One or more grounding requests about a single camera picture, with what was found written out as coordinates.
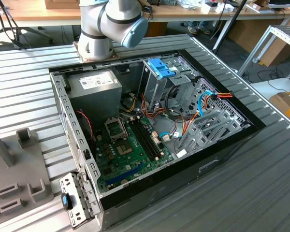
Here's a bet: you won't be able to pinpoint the brown square base plate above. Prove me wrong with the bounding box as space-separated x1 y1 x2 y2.
72 41 119 64

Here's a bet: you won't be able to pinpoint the light blue SATA wire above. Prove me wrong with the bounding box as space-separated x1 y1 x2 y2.
197 89 218 118

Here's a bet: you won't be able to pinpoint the blue expansion slot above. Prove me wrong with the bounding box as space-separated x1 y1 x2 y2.
105 163 145 188

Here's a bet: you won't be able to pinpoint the grey power supply unit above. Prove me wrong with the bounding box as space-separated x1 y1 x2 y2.
66 69 123 126

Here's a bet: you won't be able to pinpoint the blue plastic drive bracket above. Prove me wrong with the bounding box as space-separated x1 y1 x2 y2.
146 58 176 79

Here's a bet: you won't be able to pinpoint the red black twisted wire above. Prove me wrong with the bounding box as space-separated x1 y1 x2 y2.
76 110 97 143

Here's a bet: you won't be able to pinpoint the cardboard box yellow tape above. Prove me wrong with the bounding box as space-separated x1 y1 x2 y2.
269 90 290 126

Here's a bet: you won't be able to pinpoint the black tripod leg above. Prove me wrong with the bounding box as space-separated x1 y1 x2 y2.
212 0 248 52

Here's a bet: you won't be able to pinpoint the red orange wire bundle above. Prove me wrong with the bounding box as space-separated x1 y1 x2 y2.
140 93 166 119

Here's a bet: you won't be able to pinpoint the green motherboard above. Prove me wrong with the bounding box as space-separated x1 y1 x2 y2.
94 115 176 194

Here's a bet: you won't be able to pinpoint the black open PC case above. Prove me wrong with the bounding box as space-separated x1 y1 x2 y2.
48 49 267 230

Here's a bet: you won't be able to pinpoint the office chair base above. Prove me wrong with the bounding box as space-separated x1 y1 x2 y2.
0 26 54 48

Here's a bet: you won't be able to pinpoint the aluminium profile frame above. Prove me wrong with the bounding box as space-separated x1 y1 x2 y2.
238 25 290 78

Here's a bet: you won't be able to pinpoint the blue SATA wire white label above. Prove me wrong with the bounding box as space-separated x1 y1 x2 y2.
159 131 178 143

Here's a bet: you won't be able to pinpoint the small brown cardboard box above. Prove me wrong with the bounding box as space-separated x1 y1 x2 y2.
44 0 81 10

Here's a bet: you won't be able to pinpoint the metal CPU socket cover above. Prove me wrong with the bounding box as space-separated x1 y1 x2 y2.
103 117 128 142

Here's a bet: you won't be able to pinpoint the light wooden office desk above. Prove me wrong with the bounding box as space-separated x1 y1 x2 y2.
0 0 82 28
148 0 290 25

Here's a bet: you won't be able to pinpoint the metal slot cover bracket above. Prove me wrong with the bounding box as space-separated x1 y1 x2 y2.
58 171 103 230

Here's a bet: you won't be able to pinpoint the black RAM slot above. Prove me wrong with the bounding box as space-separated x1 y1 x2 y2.
137 120 159 158
131 122 154 162
140 118 162 157
134 120 157 160

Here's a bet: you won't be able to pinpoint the CPU socket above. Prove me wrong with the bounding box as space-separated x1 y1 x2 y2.
116 140 133 157

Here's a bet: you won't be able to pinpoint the white side table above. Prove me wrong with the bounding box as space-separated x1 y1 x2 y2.
251 78 290 102

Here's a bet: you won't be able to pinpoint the thick black cables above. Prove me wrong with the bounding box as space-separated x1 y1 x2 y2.
164 86 186 118

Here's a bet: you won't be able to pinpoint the metal disk bay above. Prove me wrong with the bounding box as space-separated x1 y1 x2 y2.
173 110 253 158

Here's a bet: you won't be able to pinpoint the grey parts rack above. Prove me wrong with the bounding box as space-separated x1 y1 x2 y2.
0 120 54 228

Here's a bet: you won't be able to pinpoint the yellow black wire bundle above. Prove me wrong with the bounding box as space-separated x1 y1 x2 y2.
122 93 137 114

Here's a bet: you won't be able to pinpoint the blue black latch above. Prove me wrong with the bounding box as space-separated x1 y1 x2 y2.
60 192 73 210

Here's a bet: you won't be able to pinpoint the white product box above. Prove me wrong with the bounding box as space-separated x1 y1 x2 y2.
200 1 235 13

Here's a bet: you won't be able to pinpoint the metal drive cage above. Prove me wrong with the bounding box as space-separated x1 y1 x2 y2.
138 54 200 116

